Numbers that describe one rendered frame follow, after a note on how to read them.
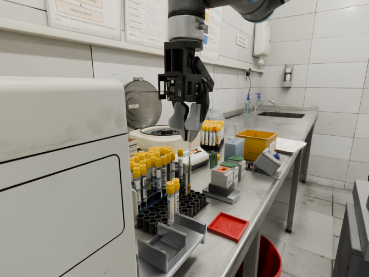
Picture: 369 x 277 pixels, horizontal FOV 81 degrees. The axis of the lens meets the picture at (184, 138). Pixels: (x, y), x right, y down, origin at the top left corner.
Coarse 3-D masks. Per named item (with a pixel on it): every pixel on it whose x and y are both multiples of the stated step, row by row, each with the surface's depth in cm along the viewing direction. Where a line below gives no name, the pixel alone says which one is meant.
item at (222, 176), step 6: (216, 168) 58; (222, 168) 58; (228, 168) 58; (216, 174) 57; (222, 174) 56; (228, 174) 56; (216, 180) 57; (222, 180) 56; (228, 180) 57; (222, 186) 57
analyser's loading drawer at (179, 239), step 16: (160, 224) 36; (176, 224) 41; (192, 224) 39; (160, 240) 37; (176, 240) 35; (192, 240) 37; (144, 256) 32; (160, 256) 30; (176, 256) 32; (144, 272) 31; (160, 272) 31
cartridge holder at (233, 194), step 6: (210, 186) 58; (216, 186) 57; (228, 186) 57; (204, 192) 60; (210, 192) 58; (216, 192) 58; (222, 192) 57; (228, 192) 57; (234, 192) 58; (240, 192) 59; (222, 198) 57; (228, 198) 56; (234, 198) 56
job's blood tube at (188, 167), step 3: (186, 165) 53; (189, 165) 53; (186, 168) 53; (189, 168) 53; (186, 171) 54; (189, 171) 53; (186, 174) 54; (189, 174) 53; (186, 177) 54; (189, 177) 54; (186, 180) 54; (189, 180) 54; (186, 183) 54; (189, 183) 54; (186, 186) 54; (189, 186) 54; (186, 189) 55; (189, 189) 55; (186, 192) 55; (189, 192) 55
